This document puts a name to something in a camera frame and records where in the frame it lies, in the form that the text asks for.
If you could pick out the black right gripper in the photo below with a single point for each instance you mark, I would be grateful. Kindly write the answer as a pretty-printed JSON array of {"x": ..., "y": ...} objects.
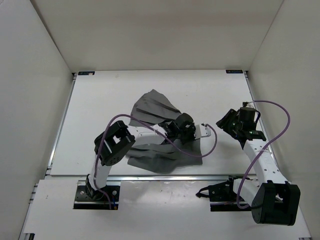
[{"x": 223, "y": 124}]

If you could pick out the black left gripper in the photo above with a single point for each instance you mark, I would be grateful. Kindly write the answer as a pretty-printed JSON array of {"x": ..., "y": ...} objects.
[{"x": 192, "y": 126}]

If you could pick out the grey pleated skirt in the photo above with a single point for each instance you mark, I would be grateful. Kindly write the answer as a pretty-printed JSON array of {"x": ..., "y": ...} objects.
[{"x": 153, "y": 108}]

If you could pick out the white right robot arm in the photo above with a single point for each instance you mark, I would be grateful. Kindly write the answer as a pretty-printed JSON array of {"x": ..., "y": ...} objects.
[{"x": 272, "y": 199}]

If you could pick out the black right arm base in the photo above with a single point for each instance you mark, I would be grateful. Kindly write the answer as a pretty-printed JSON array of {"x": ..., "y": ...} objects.
[{"x": 221, "y": 196}]

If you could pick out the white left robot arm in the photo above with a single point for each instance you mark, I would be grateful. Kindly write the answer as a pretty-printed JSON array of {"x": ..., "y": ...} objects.
[{"x": 164, "y": 141}]

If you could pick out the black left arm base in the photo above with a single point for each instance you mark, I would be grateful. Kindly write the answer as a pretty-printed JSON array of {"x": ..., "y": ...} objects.
[{"x": 86, "y": 198}]

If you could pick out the blue label right corner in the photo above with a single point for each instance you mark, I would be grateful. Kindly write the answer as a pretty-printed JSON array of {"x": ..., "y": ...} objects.
[{"x": 234, "y": 71}]

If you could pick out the blue label corner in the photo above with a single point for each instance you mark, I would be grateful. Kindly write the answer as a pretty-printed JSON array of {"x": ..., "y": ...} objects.
[
  {"x": 86, "y": 73},
  {"x": 234, "y": 71}
]

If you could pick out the blue label left corner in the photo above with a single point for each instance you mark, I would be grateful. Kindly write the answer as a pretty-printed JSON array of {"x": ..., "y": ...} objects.
[{"x": 86, "y": 73}]

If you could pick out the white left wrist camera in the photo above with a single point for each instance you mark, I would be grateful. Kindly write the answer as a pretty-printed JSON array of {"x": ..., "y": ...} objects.
[{"x": 202, "y": 131}]

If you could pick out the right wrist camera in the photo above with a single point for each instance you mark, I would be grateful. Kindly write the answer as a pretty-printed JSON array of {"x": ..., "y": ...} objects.
[{"x": 248, "y": 106}]

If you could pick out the aluminium front table rail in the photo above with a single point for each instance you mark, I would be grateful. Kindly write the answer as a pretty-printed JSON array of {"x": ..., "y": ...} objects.
[{"x": 166, "y": 178}]

